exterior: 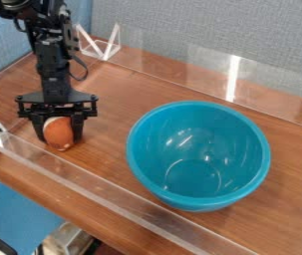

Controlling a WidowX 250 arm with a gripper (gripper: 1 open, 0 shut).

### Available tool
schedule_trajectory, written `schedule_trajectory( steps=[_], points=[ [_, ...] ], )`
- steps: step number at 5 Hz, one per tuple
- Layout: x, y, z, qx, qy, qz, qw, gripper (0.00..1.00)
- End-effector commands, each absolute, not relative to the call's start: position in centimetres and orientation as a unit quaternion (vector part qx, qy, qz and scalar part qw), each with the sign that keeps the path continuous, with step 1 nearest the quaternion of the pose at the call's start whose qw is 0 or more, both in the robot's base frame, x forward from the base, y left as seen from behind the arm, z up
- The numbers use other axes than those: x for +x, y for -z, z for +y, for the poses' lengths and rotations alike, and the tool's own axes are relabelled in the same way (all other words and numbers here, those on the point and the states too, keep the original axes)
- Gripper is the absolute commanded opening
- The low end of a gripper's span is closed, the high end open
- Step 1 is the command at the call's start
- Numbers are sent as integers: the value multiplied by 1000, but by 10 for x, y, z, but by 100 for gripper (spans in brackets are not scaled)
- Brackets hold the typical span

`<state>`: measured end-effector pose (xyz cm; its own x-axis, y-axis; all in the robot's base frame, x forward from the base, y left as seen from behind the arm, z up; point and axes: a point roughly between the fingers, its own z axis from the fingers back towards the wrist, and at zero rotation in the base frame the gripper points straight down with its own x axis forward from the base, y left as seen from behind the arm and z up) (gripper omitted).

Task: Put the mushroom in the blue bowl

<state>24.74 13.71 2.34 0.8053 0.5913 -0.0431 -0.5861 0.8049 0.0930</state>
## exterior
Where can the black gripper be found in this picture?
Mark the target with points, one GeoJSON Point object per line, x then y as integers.
{"type": "Point", "coordinates": [58, 100]}

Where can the brown toy mushroom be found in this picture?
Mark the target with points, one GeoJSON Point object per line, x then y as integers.
{"type": "Point", "coordinates": [58, 133]}

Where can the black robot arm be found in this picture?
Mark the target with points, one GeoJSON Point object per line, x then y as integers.
{"type": "Point", "coordinates": [44, 20]}

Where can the blue plastic bowl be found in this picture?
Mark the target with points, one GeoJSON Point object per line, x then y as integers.
{"type": "Point", "coordinates": [198, 154]}

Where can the clear acrylic front barrier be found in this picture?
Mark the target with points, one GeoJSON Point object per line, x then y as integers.
{"type": "Point", "coordinates": [98, 205]}

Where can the clear acrylic barrier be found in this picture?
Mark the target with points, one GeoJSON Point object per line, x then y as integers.
{"type": "Point", "coordinates": [98, 205]}
{"type": "Point", "coordinates": [241, 81]}

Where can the clear acrylic back barrier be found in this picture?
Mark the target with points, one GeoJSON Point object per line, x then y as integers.
{"type": "Point", "coordinates": [241, 81]}

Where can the clear acrylic corner bracket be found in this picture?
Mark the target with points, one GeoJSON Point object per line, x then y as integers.
{"type": "Point", "coordinates": [98, 48]}

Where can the metal table leg frame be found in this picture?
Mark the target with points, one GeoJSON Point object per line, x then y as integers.
{"type": "Point", "coordinates": [68, 240]}

